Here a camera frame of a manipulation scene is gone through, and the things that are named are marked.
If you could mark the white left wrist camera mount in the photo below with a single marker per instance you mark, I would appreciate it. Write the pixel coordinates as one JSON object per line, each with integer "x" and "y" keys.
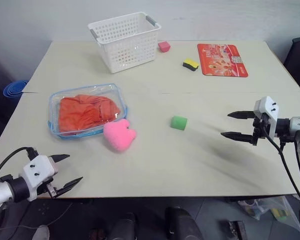
{"x": 37, "y": 166}

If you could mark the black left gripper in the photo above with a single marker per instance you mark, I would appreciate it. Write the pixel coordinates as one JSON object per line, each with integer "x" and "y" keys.
{"x": 50, "y": 190}

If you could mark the pink foam cube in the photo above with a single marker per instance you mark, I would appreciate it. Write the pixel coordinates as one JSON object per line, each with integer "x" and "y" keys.
{"x": 164, "y": 47}

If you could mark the clear plastic bag with items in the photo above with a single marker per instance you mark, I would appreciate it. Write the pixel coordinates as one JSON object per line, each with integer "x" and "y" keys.
{"x": 272, "y": 211}

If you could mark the red cloth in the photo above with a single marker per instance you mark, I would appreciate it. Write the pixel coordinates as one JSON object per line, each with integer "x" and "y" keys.
{"x": 77, "y": 112}

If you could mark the red snack packet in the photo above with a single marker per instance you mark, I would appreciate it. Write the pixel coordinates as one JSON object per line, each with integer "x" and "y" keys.
{"x": 221, "y": 61}

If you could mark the white perforated plastic basket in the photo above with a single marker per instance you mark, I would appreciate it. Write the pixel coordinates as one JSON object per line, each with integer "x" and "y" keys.
{"x": 126, "y": 66}

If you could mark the clear bag with orange cloth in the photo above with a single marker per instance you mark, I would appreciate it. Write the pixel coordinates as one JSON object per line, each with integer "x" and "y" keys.
{"x": 90, "y": 89}

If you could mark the green foam cylinder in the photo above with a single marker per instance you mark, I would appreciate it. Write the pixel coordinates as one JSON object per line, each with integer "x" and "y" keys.
{"x": 178, "y": 123}

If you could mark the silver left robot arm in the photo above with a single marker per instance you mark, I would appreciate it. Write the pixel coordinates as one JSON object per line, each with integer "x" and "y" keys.
{"x": 0, "y": 191}

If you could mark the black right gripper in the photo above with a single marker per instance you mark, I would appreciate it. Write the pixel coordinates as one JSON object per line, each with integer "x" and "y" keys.
{"x": 260, "y": 128}

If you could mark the small black box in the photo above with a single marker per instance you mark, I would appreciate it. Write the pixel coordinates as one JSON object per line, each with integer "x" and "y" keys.
{"x": 236, "y": 230}

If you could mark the yellow and black sponge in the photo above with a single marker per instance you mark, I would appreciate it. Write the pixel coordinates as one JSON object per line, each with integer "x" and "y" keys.
{"x": 190, "y": 64}

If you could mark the pink heart-shaped plush sponge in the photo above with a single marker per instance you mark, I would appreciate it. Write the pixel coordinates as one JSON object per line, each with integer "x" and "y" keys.
{"x": 118, "y": 136}

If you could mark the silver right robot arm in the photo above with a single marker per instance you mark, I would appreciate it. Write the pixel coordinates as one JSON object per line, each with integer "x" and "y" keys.
{"x": 298, "y": 123}

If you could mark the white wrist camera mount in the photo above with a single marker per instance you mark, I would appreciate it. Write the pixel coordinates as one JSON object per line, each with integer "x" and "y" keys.
{"x": 267, "y": 106}
{"x": 37, "y": 166}

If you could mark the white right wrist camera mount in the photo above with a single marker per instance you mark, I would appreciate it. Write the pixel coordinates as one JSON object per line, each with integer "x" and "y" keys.
{"x": 267, "y": 106}

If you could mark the black chair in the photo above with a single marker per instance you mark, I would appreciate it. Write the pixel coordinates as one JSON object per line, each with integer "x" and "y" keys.
{"x": 298, "y": 60}

